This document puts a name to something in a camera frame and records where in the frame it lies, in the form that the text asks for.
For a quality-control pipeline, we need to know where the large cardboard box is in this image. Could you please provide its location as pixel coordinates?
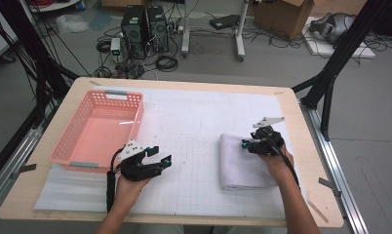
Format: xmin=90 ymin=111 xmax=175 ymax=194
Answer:
xmin=310 ymin=0 xmax=369 ymax=18

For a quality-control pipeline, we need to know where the clear plastic bag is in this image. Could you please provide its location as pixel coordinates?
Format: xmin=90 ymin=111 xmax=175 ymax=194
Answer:
xmin=56 ymin=13 xmax=91 ymax=35

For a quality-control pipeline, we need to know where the aluminium frame rail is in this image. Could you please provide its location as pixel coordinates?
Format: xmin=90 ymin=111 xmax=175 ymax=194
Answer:
xmin=299 ymin=100 xmax=370 ymax=234
xmin=0 ymin=106 xmax=56 ymax=214

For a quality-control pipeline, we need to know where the black flat device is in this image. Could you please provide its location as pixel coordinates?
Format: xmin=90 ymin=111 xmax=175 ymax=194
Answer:
xmin=209 ymin=14 xmax=241 ymax=30

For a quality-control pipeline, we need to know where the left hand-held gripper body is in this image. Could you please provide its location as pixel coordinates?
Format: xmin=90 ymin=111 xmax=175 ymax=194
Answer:
xmin=117 ymin=139 xmax=162 ymax=182

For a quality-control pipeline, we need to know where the white foam board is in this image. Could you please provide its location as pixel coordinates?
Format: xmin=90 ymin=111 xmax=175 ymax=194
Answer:
xmin=301 ymin=16 xmax=377 ymax=59

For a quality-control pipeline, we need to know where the person's left hand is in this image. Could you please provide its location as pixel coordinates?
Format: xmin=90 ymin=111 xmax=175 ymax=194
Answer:
xmin=114 ymin=176 xmax=152 ymax=213

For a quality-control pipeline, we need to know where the black frame strut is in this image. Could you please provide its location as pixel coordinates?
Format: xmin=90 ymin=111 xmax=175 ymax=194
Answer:
xmin=0 ymin=0 xmax=81 ymax=184
xmin=291 ymin=0 xmax=392 ymax=142

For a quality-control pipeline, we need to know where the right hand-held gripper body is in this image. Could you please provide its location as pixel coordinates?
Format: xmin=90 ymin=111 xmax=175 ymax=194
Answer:
xmin=249 ymin=116 xmax=286 ymax=156

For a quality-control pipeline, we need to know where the tangle of black cables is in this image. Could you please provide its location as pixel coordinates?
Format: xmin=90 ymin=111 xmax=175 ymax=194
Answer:
xmin=242 ymin=27 xmax=315 ymax=50

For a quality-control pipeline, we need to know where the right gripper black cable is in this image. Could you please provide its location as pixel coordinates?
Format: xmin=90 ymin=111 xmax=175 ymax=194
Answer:
xmin=265 ymin=128 xmax=300 ymax=191

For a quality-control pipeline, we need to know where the black computer tower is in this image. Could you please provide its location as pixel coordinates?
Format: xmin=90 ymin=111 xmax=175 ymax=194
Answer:
xmin=146 ymin=5 xmax=170 ymax=53
xmin=120 ymin=4 xmax=149 ymax=61

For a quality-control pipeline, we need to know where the pink plastic basket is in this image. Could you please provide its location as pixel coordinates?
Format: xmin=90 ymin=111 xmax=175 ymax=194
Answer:
xmin=49 ymin=90 xmax=145 ymax=176

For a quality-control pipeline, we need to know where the person's grey clothing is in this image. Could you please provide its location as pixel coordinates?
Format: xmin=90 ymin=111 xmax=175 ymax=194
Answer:
xmin=132 ymin=223 xmax=273 ymax=234

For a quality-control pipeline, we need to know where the grey metal bracket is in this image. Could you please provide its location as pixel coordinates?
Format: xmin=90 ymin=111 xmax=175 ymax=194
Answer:
xmin=10 ymin=163 xmax=38 ymax=179
xmin=318 ymin=176 xmax=342 ymax=198

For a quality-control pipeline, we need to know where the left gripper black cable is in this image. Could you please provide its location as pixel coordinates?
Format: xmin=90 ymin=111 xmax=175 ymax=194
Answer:
xmin=105 ymin=147 xmax=125 ymax=214

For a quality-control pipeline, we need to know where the grey rounded device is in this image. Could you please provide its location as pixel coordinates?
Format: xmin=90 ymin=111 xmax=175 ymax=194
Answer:
xmin=309 ymin=12 xmax=357 ymax=45

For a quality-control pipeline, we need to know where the open cardboard box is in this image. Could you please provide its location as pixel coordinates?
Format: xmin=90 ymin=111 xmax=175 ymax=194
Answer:
xmin=253 ymin=0 xmax=315 ymax=41

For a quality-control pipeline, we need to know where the round white table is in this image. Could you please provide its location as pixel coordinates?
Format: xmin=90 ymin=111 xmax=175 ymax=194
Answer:
xmin=27 ymin=0 xmax=83 ymax=14

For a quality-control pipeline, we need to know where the lilac printed cloth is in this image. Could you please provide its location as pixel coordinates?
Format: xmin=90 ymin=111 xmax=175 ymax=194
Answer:
xmin=218 ymin=132 xmax=285 ymax=191

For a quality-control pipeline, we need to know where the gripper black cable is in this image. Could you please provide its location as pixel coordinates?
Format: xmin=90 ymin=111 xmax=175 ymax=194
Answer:
xmin=265 ymin=128 xmax=300 ymax=191
xmin=105 ymin=147 xmax=125 ymax=214

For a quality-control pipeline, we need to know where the thin wooden stick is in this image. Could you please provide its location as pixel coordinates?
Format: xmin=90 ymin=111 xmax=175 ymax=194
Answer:
xmin=305 ymin=193 xmax=330 ymax=224

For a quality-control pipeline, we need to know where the small white box device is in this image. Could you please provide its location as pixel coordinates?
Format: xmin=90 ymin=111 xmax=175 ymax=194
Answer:
xmin=109 ymin=37 xmax=122 ymax=57

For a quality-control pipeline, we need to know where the person's right hand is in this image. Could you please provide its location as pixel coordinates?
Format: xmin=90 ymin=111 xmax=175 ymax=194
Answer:
xmin=258 ymin=145 xmax=295 ymax=183

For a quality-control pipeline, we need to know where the white grid mat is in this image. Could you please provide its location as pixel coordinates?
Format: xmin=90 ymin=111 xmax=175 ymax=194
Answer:
xmin=33 ymin=86 xmax=299 ymax=219

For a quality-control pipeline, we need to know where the coil of black cable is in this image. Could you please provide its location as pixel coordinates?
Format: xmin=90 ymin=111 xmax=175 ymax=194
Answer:
xmin=155 ymin=55 xmax=179 ymax=73

